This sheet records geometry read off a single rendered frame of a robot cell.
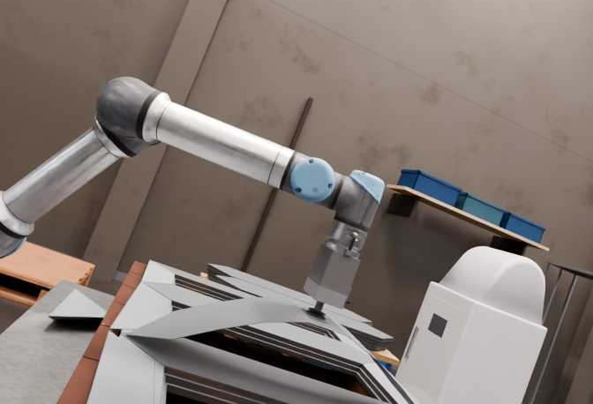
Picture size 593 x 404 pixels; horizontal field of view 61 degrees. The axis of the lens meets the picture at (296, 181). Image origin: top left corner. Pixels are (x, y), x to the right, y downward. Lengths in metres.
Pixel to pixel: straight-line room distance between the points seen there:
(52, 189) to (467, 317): 3.47
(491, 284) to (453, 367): 0.69
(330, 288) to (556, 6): 5.97
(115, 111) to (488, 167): 5.29
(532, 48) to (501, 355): 3.50
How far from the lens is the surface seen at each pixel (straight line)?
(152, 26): 5.03
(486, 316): 4.24
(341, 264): 1.01
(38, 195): 1.17
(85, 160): 1.13
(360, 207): 1.01
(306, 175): 0.87
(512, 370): 4.53
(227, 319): 0.99
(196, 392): 0.97
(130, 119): 0.95
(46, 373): 1.24
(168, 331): 1.00
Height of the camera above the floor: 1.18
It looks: 3 degrees up
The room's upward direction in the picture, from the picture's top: 21 degrees clockwise
